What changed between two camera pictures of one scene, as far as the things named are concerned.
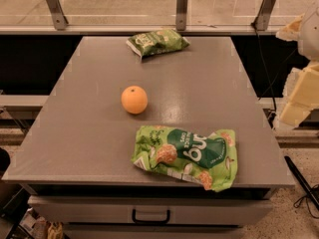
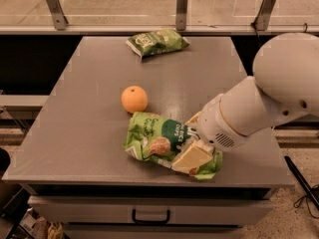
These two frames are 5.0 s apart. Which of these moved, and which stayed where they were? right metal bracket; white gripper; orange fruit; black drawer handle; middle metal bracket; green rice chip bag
Moved: green rice chip bag; white gripper
Stayed: right metal bracket; black drawer handle; orange fruit; middle metal bracket
